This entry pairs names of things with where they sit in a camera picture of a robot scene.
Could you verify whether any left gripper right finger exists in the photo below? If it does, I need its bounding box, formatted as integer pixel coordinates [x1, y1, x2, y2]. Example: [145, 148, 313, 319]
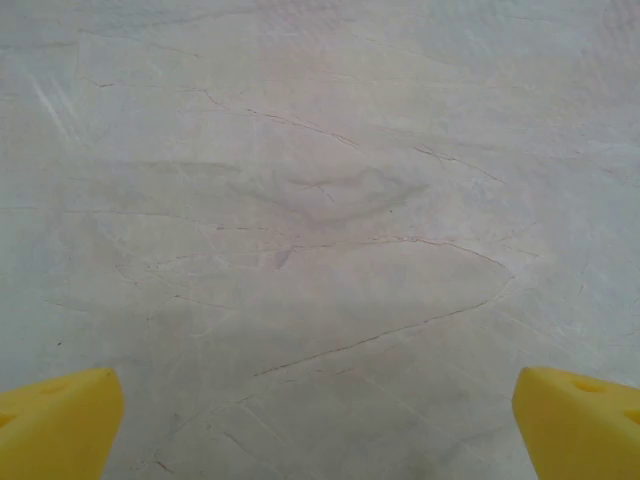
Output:
[511, 365, 640, 480]

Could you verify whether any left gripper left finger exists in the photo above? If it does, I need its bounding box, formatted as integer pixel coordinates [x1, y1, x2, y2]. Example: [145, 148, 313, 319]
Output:
[0, 367, 125, 480]

